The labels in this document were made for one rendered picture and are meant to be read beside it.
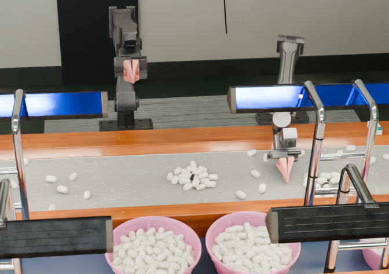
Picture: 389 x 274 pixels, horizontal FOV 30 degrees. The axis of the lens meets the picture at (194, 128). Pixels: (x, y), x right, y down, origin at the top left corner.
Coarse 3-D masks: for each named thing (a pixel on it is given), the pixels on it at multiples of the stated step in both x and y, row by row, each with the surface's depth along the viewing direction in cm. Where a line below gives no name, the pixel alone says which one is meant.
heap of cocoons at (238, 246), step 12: (228, 228) 211; (240, 228) 212; (252, 228) 214; (264, 228) 212; (216, 240) 207; (228, 240) 210; (240, 240) 210; (252, 240) 207; (264, 240) 208; (216, 252) 203; (228, 252) 203; (240, 252) 203; (252, 252) 203; (264, 252) 204; (276, 252) 204; (288, 252) 204; (228, 264) 199; (240, 264) 199; (252, 264) 200; (264, 264) 199; (276, 264) 199; (288, 264) 201
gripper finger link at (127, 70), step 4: (124, 60) 220; (128, 60) 220; (124, 64) 220; (128, 64) 219; (124, 68) 221; (128, 68) 218; (124, 72) 222; (128, 72) 221; (132, 72) 217; (140, 72) 224; (144, 72) 224; (124, 76) 222; (128, 76) 222; (132, 76) 217; (140, 76) 224; (144, 76) 225; (124, 80) 223; (128, 80) 220; (132, 80) 216
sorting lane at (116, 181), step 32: (0, 160) 237; (32, 160) 238; (64, 160) 238; (96, 160) 239; (128, 160) 240; (160, 160) 240; (192, 160) 241; (224, 160) 241; (256, 160) 242; (352, 160) 244; (384, 160) 245; (32, 192) 224; (96, 192) 225; (128, 192) 225; (160, 192) 226; (192, 192) 226; (224, 192) 227; (256, 192) 227; (288, 192) 228; (384, 192) 229
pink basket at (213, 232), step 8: (224, 216) 212; (232, 216) 213; (240, 216) 214; (248, 216) 215; (264, 216) 214; (216, 224) 210; (224, 224) 212; (232, 224) 214; (240, 224) 215; (256, 224) 215; (264, 224) 214; (208, 232) 206; (216, 232) 210; (208, 240) 205; (208, 248) 200; (296, 248) 204; (296, 256) 199; (216, 264) 199; (224, 272) 198; (232, 272) 195; (240, 272) 193; (272, 272) 193; (280, 272) 194
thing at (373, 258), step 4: (360, 240) 209; (364, 252) 209; (368, 252) 205; (372, 252) 202; (376, 252) 201; (364, 256) 211; (368, 256) 207; (372, 256) 204; (376, 256) 202; (380, 256) 200; (368, 260) 208; (372, 260) 206; (376, 260) 204; (368, 264) 210; (372, 264) 207; (376, 264) 205; (372, 268) 209; (376, 268) 206; (388, 268) 202
